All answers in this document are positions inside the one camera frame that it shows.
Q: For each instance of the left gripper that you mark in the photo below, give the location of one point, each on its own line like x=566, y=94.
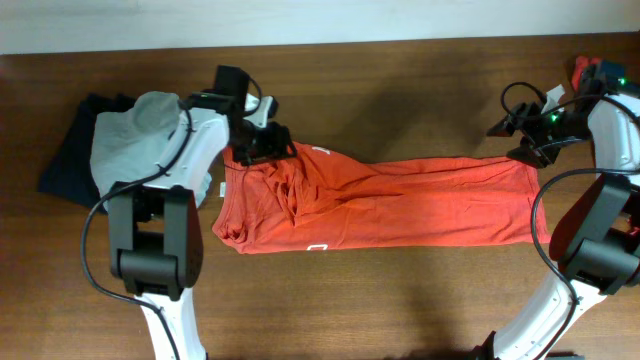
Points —
x=276, y=147

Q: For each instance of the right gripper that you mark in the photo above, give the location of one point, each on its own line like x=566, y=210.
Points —
x=523, y=118

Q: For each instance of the orange printed t-shirt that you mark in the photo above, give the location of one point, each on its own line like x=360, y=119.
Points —
x=324, y=200

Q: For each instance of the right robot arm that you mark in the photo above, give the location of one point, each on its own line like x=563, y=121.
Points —
x=594, y=249

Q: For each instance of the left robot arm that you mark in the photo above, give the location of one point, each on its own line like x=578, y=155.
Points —
x=156, y=245

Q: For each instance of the red lettered t-shirt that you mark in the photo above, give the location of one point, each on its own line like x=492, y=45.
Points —
x=581, y=63

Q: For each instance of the folded grey t-shirt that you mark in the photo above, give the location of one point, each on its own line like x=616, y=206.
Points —
x=134, y=144

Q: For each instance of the folded navy garment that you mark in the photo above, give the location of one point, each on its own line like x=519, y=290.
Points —
x=68, y=175

